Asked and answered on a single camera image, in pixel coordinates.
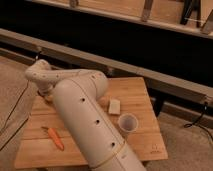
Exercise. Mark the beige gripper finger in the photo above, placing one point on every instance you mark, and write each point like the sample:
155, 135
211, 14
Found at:
104, 101

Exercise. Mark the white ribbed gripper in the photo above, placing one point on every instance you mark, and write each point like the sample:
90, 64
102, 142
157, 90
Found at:
45, 90

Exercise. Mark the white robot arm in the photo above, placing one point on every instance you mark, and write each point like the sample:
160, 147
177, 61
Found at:
75, 97

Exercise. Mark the white sponge block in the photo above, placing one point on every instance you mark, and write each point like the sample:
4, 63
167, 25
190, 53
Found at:
114, 107

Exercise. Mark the clear plastic cup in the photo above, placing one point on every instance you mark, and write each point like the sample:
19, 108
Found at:
127, 124

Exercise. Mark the orange carrot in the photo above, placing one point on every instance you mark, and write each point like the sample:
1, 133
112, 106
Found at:
55, 137

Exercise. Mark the wooden cutting board table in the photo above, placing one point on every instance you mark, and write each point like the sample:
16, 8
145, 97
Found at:
37, 150

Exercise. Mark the long metal rail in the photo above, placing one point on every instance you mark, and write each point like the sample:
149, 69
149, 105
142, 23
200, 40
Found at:
162, 82

